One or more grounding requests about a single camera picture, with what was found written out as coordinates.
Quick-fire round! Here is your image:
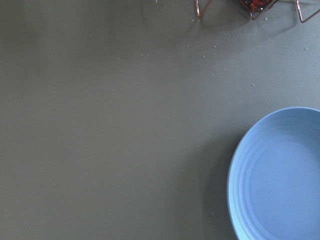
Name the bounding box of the copper wire bottle rack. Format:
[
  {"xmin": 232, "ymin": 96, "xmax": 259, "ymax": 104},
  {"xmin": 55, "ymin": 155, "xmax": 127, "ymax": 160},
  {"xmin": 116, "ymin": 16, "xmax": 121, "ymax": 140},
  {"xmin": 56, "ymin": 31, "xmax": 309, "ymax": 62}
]
[{"xmin": 193, "ymin": 0, "xmax": 320, "ymax": 24}]

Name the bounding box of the blue round plate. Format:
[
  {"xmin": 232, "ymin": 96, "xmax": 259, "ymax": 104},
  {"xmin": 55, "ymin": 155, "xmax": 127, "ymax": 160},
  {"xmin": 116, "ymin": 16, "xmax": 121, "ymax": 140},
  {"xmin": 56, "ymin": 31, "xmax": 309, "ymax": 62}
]
[{"xmin": 227, "ymin": 107, "xmax": 320, "ymax": 240}]

